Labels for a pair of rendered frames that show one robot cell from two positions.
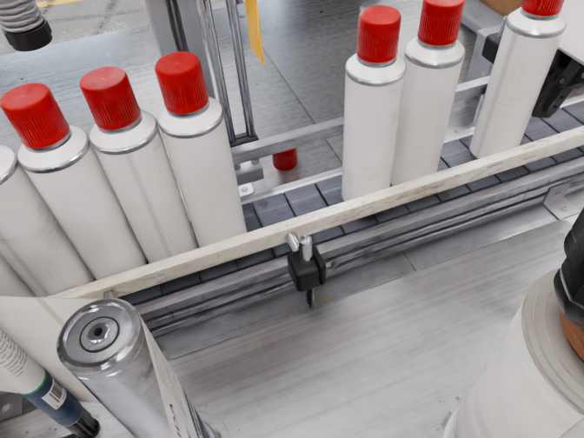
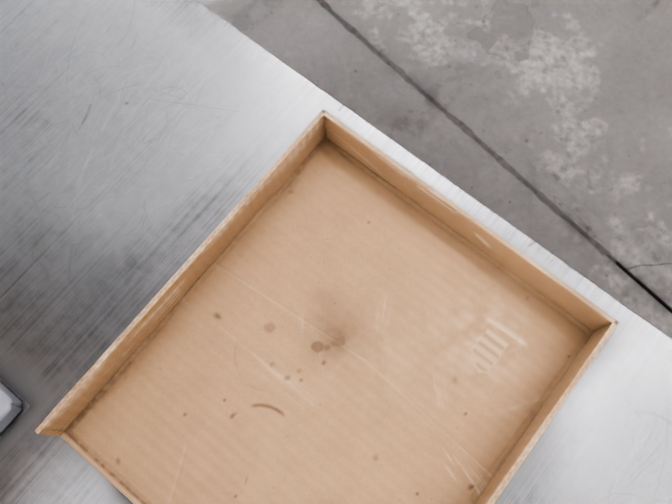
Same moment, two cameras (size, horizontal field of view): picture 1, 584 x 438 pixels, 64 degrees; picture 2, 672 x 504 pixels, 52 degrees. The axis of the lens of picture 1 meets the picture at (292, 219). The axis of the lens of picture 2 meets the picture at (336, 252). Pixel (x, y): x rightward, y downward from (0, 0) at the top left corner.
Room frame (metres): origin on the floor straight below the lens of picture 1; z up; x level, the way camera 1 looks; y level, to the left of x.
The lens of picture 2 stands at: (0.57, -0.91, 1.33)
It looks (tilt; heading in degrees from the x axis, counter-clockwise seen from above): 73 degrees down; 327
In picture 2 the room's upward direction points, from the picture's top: 2 degrees counter-clockwise
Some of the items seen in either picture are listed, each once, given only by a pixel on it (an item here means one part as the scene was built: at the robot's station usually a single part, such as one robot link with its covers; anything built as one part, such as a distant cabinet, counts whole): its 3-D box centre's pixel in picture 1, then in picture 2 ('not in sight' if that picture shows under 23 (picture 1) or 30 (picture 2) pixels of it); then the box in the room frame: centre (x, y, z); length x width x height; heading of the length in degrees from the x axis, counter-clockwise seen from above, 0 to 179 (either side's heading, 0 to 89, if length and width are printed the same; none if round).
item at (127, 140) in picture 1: (144, 182); not in sight; (0.30, 0.12, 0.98); 0.05 x 0.05 x 0.20
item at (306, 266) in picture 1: (308, 277); not in sight; (0.25, -0.01, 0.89); 0.03 x 0.03 x 0.12; 17
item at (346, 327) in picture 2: not in sight; (333, 378); (0.62, -0.94, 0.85); 0.30 x 0.26 x 0.04; 107
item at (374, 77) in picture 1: (370, 121); not in sight; (0.36, -0.08, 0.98); 0.05 x 0.05 x 0.20
